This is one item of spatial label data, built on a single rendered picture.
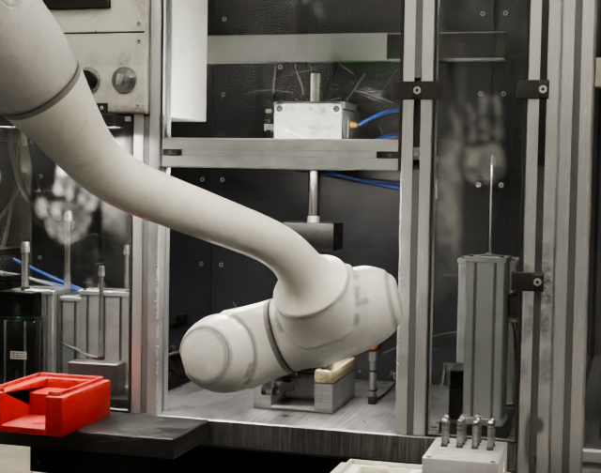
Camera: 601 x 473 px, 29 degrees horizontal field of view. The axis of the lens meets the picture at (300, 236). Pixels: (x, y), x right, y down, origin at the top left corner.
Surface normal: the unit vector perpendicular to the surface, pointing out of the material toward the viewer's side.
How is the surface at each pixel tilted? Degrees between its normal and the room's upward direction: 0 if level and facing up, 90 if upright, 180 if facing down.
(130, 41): 90
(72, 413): 90
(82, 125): 107
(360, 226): 90
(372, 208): 90
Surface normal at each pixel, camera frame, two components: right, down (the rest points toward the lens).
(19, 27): 0.65, 0.18
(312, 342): -0.08, 0.56
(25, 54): 0.53, 0.36
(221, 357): -0.17, 0.01
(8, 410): 0.96, 0.03
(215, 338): -0.25, -0.21
